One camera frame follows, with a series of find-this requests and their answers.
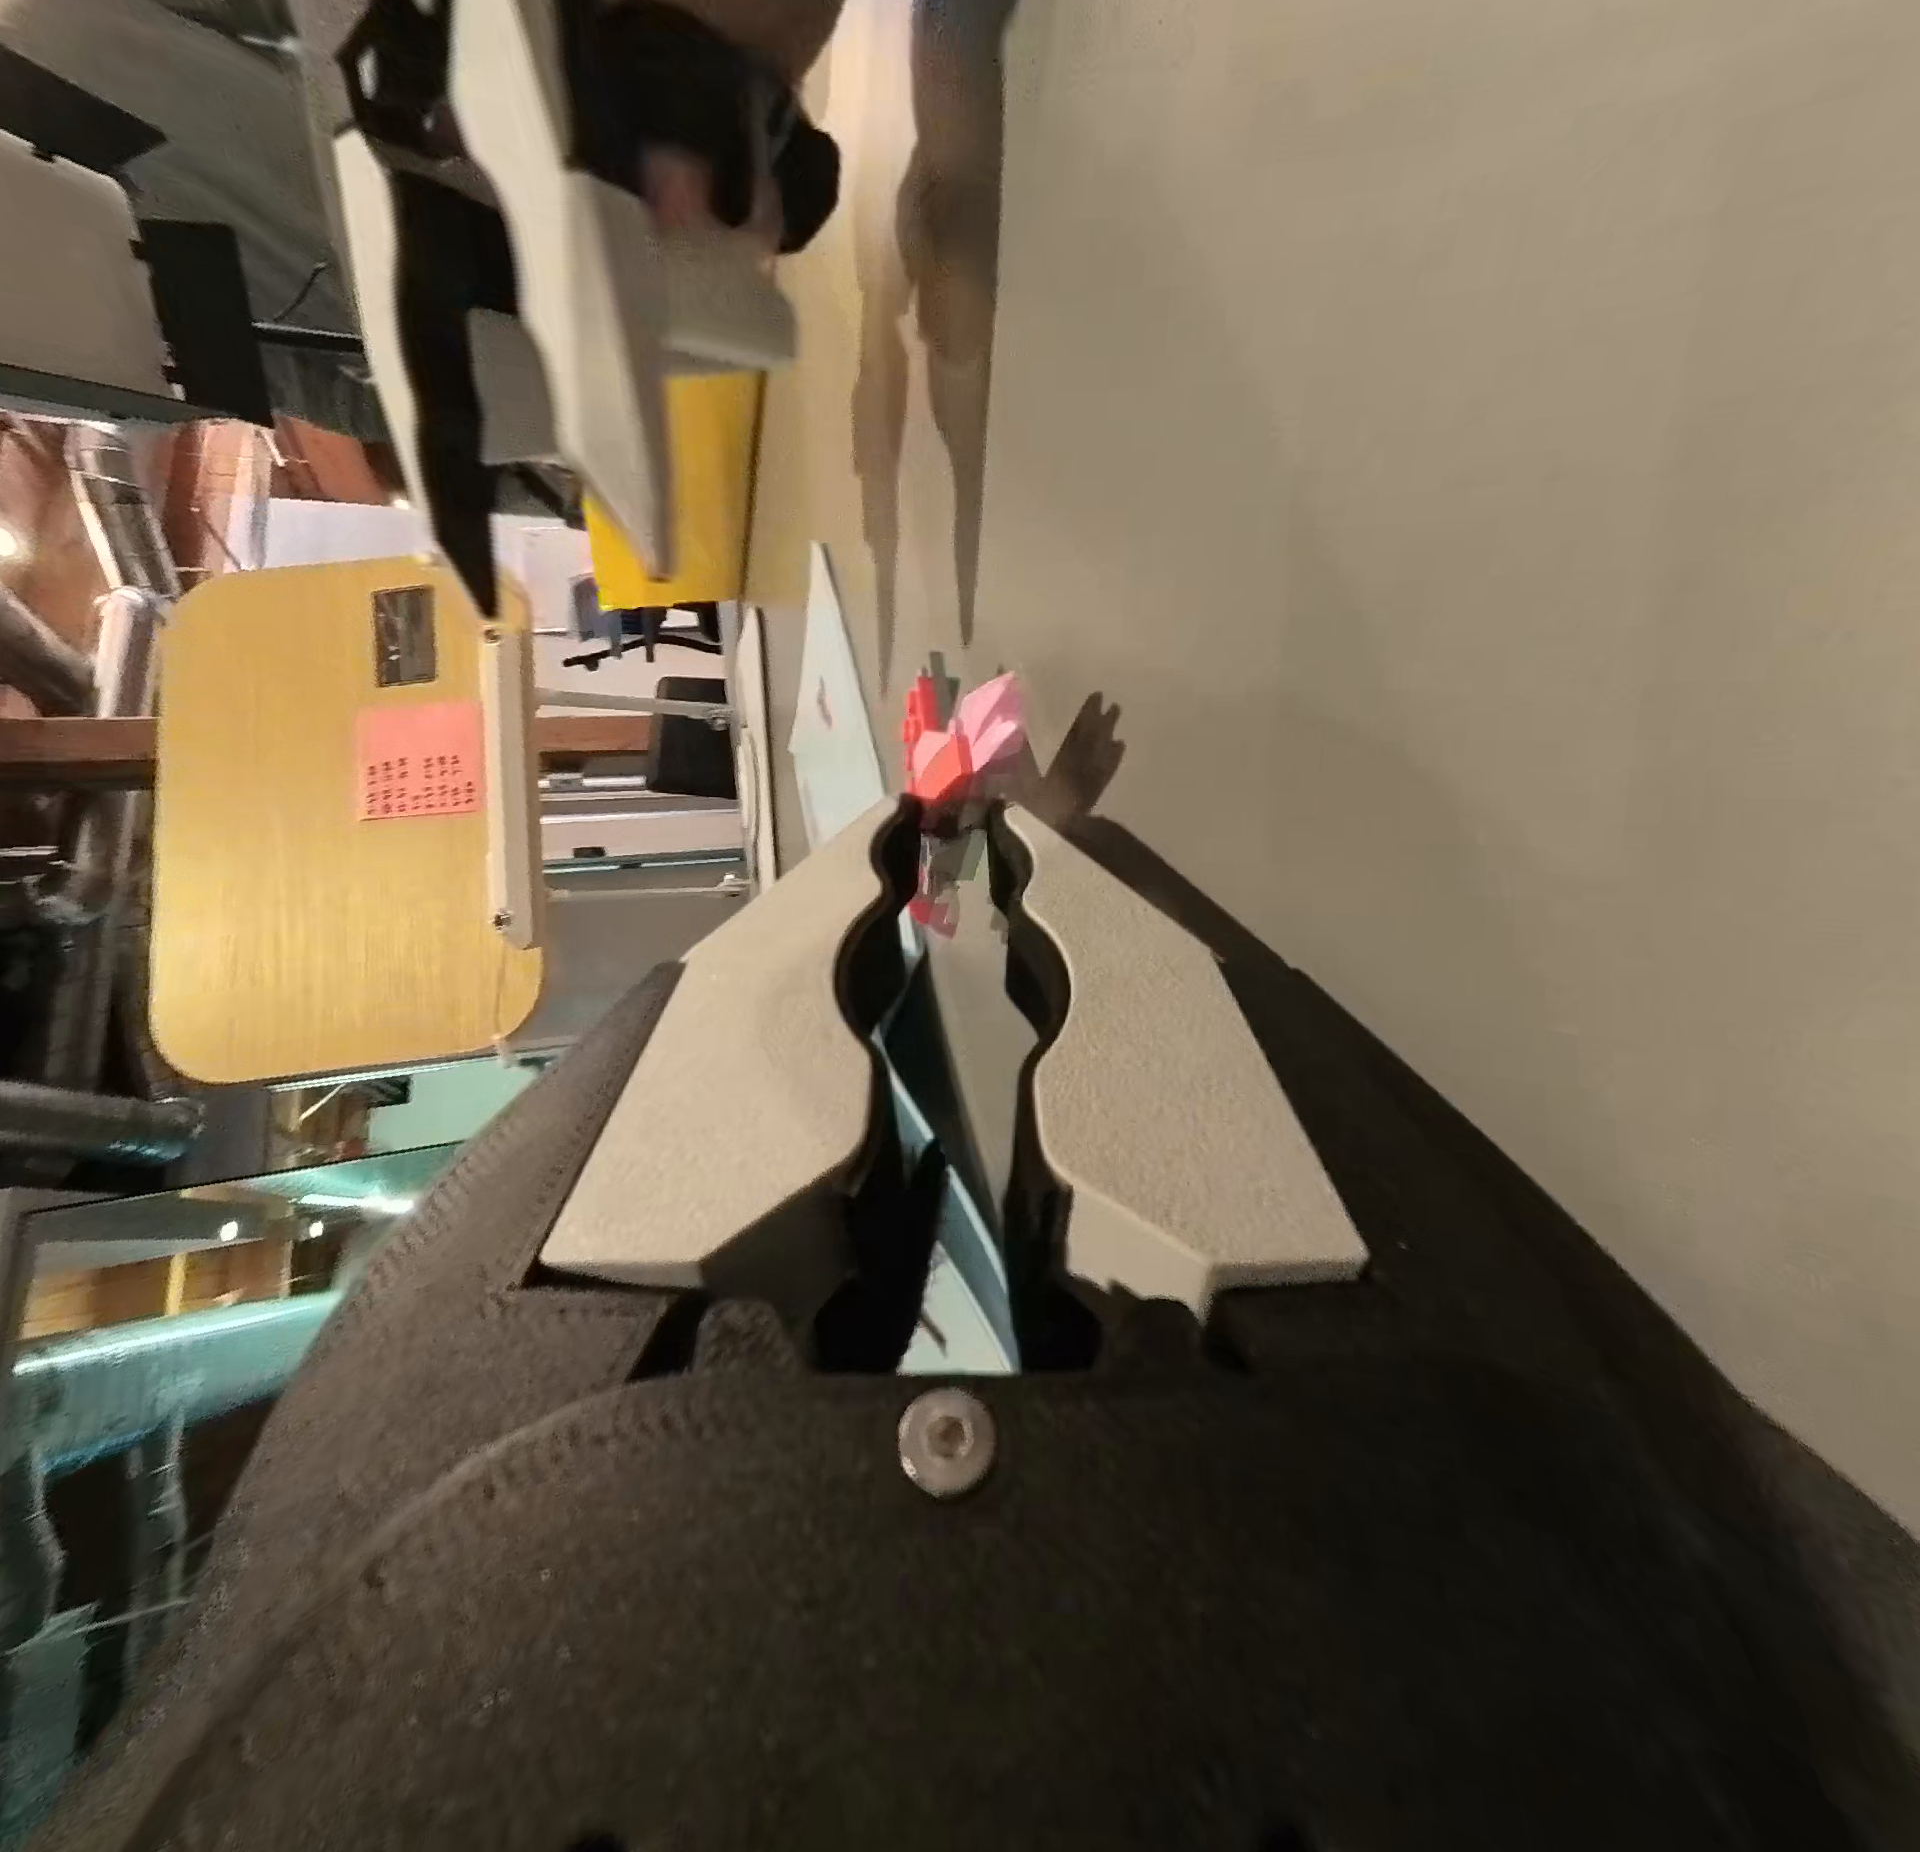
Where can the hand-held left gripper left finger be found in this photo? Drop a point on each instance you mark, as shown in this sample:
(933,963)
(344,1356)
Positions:
(706,1133)

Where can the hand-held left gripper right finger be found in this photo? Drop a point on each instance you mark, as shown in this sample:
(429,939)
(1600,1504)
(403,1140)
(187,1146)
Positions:
(1184,1133)

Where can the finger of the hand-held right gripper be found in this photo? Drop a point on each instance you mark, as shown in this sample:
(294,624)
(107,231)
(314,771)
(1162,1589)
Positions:
(376,276)
(540,157)

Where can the yellow plastic bin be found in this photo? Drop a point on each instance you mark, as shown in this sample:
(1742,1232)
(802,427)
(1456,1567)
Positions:
(706,473)

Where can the pink red brick model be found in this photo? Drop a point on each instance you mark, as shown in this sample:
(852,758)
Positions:
(959,758)

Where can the grey desk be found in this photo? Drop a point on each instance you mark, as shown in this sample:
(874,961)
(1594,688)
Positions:
(1424,533)

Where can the dark label plate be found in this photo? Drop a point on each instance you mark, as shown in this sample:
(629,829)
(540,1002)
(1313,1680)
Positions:
(402,639)

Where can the white bar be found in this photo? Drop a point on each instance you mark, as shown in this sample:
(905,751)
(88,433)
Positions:
(507,787)

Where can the open light blue instruction booklet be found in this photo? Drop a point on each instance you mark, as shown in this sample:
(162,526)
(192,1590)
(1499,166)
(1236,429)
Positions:
(834,713)

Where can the wooden board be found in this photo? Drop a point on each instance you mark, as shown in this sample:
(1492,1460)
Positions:
(300,954)

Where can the pink sticky note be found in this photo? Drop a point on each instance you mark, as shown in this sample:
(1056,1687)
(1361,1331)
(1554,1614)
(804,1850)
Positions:
(420,758)

